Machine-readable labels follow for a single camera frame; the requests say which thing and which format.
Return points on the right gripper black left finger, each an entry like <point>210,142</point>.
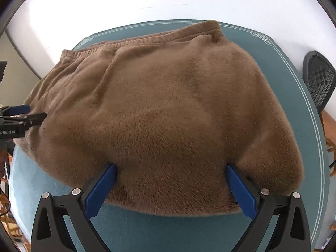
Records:
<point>80,205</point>

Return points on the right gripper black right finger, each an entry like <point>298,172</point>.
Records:
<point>291,232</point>

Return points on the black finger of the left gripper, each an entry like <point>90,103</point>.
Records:
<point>32,120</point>
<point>16,110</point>

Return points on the brown fleece garment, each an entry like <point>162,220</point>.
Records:
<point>170,110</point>

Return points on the wooden chair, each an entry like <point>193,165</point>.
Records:
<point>328,124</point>
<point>7,219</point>

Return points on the teal table mat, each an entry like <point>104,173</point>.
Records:
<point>123,230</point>

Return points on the black mesh chair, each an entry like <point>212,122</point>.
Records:
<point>319,77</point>

